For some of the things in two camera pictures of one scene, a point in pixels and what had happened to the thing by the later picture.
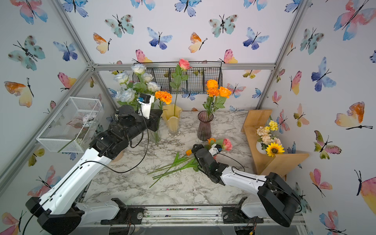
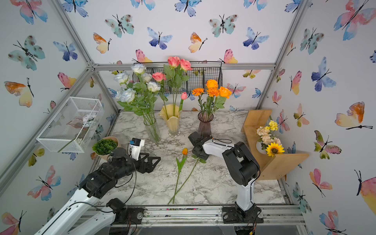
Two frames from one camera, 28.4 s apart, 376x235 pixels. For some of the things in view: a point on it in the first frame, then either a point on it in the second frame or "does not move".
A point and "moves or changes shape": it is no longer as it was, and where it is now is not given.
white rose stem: x=139 y=69 does not move
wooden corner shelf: x=277 y=164 does not move
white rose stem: x=126 y=95 does not move
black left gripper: x=154 y=118 -> x=145 y=169
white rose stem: x=147 y=78 does not move
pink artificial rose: x=179 y=76 does not move
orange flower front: x=212 y=92 does not move
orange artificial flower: x=224 y=93 does not move
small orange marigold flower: x=163 y=96 -> x=198 y=92
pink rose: x=227 y=144 moves or changes shape
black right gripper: x=199 y=147 -> x=193 y=151
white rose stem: x=153 y=86 does not move
